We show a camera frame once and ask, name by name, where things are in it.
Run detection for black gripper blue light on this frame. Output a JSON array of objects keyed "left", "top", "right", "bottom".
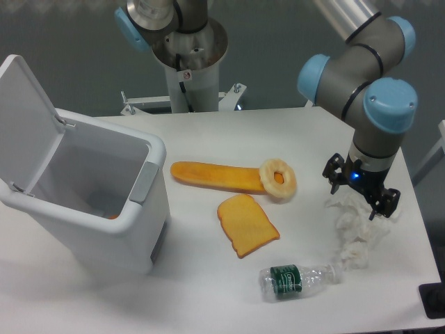
[{"left": 322, "top": 153, "right": 401, "bottom": 221}]

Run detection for white trash can lid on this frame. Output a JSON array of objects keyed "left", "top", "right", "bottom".
[{"left": 1, "top": 54, "right": 65, "bottom": 193}]

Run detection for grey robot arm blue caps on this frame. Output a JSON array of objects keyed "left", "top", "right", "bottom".
[{"left": 114, "top": 1, "right": 418, "bottom": 217}]

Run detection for white trash can body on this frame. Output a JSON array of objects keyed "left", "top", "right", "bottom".
[{"left": 1, "top": 109, "right": 170, "bottom": 273}]

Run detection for crumpled white tissue paper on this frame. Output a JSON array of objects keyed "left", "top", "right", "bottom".
[{"left": 325, "top": 192, "right": 401, "bottom": 271}]

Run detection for orange toast slice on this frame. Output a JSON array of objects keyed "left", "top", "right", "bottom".
[{"left": 217, "top": 194, "right": 280, "bottom": 259}]

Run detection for clear plastic bottle green label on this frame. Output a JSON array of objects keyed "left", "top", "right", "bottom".
[{"left": 259, "top": 264, "right": 343, "bottom": 303}]

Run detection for long orange baguette bread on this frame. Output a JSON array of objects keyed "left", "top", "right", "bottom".
[{"left": 170, "top": 161, "right": 266, "bottom": 193}]

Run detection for black device at table edge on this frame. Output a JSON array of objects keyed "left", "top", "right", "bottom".
[{"left": 419, "top": 283, "right": 444, "bottom": 319}]

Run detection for white frame at right edge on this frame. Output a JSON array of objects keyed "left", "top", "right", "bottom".
[{"left": 412, "top": 120, "right": 444, "bottom": 186}]

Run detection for beige ring doughnut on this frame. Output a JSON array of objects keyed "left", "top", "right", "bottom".
[{"left": 259, "top": 159, "right": 297, "bottom": 202}]

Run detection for white metal mounting frame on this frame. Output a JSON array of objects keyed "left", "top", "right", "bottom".
[{"left": 120, "top": 83, "right": 248, "bottom": 116}]

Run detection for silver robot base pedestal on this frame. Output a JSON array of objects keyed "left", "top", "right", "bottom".
[{"left": 152, "top": 18, "right": 228, "bottom": 112}]

